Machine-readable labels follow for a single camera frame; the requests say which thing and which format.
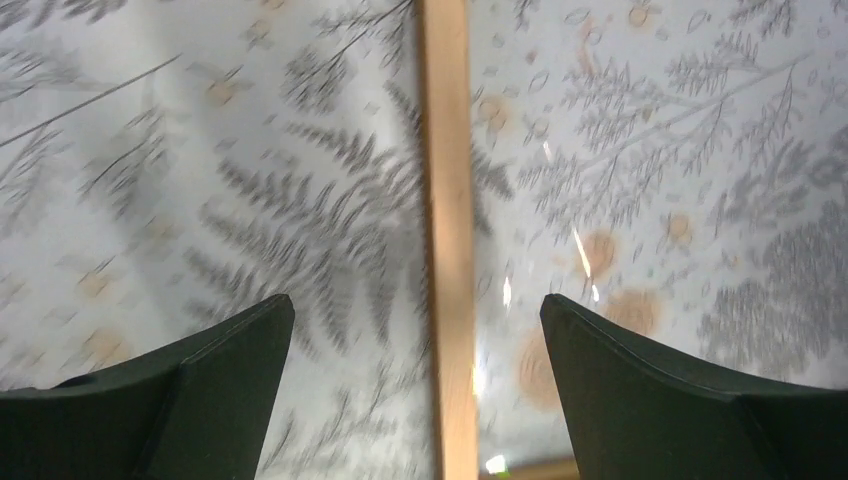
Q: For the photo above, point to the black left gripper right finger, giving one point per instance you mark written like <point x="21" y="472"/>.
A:
<point x="638" y="409"/>

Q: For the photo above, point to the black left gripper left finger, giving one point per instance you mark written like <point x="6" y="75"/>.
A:
<point x="197" y="408"/>

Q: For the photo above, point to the wooden picture frame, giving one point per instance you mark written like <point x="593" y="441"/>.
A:
<point x="448" y="201"/>

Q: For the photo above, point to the floral patterned table mat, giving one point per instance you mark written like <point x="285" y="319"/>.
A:
<point x="677" y="166"/>

